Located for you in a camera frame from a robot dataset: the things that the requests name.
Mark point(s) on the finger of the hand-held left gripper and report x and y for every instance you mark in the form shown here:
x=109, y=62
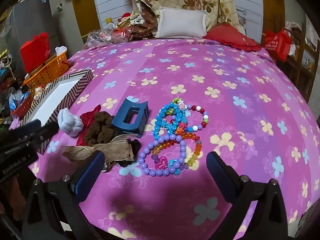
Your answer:
x=25, y=127
x=47, y=131

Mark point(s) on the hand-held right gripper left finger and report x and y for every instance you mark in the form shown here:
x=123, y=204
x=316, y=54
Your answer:
x=90, y=175

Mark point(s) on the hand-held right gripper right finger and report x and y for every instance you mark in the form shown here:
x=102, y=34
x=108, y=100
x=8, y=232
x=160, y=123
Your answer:
x=220, y=175

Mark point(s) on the white scrunchie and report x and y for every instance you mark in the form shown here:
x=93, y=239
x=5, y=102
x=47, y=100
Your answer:
x=68, y=122

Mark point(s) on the beige ribbon bow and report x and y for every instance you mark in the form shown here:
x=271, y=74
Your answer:
x=82, y=152

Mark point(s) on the red hair bow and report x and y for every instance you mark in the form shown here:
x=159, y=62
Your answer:
x=87, y=117

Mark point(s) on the zigzag patterned box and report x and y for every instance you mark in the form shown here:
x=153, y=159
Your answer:
x=75, y=92

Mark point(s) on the brown scrunchie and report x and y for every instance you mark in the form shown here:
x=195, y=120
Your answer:
x=102, y=127

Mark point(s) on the black scrunchie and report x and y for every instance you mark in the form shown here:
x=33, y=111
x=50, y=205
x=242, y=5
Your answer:
x=134, y=150

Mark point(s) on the blue hair claw clip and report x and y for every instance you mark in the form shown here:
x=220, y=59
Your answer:
x=120, y=123

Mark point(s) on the small red basket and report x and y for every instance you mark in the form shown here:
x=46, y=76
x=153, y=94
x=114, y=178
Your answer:
x=22, y=107

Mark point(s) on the gold figurine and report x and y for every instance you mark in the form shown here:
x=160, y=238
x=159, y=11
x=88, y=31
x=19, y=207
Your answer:
x=41, y=90

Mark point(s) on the orange plastic basket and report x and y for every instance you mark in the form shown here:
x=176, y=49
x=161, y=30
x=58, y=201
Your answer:
x=50, y=72

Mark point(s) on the purple floral bedsheet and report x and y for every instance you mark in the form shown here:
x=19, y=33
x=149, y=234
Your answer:
x=225, y=105

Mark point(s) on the red gift bag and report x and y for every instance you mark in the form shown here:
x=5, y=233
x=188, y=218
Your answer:
x=35, y=52

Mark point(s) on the white tissue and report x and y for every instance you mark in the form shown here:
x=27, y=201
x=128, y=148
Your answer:
x=60, y=50

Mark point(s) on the grey refrigerator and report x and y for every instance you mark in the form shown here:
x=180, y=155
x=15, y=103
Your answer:
x=32, y=22

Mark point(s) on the clear plastic bags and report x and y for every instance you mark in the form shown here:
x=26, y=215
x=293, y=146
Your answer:
x=100, y=37

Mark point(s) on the red patterned wrapper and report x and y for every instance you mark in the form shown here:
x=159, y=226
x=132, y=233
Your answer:
x=122, y=33

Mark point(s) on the yellow capped bottle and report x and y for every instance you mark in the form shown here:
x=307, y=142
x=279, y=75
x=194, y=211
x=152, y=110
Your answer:
x=109, y=21

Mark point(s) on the red plush toy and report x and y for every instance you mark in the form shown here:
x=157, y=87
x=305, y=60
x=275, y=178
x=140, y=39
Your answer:
x=124, y=18

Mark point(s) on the red pillow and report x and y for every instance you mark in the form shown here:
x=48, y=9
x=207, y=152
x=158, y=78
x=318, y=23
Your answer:
x=230, y=37

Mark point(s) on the white slatted headboard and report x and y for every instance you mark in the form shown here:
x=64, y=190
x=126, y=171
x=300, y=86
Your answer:
x=110, y=2

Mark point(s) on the red shopping bag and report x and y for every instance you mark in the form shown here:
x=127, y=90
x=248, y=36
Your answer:
x=276, y=42

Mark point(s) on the wooden shelf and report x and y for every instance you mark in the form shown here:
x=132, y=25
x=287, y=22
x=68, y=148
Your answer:
x=302, y=55

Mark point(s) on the white pillow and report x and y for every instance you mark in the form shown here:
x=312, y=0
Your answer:
x=180, y=22

